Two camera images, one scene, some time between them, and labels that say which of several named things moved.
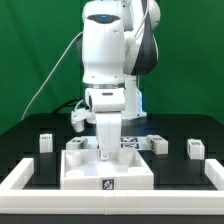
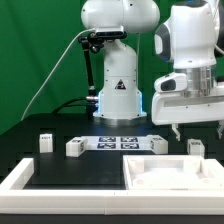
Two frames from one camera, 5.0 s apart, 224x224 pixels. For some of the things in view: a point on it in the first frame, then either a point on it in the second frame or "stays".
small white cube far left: [46, 143] stays
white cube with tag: [195, 149] stays
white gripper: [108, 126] → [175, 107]
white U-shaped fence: [14, 200] stays
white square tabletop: [85, 170] → [172, 172]
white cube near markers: [77, 143] stays
